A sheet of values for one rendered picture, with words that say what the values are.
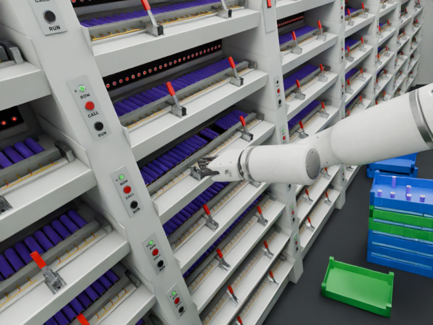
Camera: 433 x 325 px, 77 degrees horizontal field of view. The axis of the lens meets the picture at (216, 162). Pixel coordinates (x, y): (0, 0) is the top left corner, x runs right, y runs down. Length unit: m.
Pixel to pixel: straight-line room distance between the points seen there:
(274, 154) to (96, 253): 0.45
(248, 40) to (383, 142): 0.71
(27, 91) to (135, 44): 0.23
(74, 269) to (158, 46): 0.53
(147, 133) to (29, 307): 0.42
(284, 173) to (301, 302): 1.15
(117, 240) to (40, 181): 0.22
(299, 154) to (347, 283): 1.25
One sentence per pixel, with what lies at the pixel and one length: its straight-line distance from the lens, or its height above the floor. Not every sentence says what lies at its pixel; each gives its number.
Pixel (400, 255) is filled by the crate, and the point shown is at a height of 0.10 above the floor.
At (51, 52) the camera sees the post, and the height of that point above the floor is 1.37.
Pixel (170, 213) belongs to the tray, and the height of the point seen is 0.93.
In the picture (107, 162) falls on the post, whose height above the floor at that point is 1.15.
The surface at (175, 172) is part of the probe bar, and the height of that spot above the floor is 1.00.
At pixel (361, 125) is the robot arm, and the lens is 0.49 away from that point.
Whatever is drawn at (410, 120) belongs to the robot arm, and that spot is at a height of 1.18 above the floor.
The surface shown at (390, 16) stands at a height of 1.05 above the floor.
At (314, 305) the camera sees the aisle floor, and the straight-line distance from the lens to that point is 1.63.
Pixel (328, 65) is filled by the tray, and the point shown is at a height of 1.00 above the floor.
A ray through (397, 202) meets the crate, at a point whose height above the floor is 0.44.
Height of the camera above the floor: 1.36
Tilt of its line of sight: 27 degrees down
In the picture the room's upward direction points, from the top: 14 degrees counter-clockwise
